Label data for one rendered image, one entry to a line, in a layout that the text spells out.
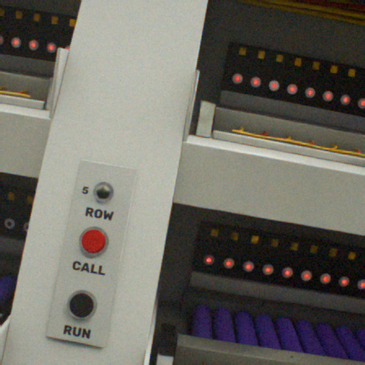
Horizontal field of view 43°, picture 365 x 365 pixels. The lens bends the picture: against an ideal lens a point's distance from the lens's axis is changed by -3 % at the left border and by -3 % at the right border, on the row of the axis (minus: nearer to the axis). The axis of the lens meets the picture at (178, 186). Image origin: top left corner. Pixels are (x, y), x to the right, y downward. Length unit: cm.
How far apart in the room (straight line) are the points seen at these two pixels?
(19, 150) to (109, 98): 8
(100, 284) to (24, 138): 12
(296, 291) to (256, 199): 18
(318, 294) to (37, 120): 33
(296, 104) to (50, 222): 31
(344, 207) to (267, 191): 6
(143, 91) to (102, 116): 3
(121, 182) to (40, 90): 14
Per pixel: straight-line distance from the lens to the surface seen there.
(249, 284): 50
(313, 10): 56
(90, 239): 32
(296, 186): 35
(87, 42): 37
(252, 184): 34
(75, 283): 33
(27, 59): 56
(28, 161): 36
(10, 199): 50
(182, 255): 52
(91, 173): 33
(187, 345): 39
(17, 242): 51
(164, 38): 36
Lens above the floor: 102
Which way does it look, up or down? 10 degrees up
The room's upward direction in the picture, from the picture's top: 10 degrees clockwise
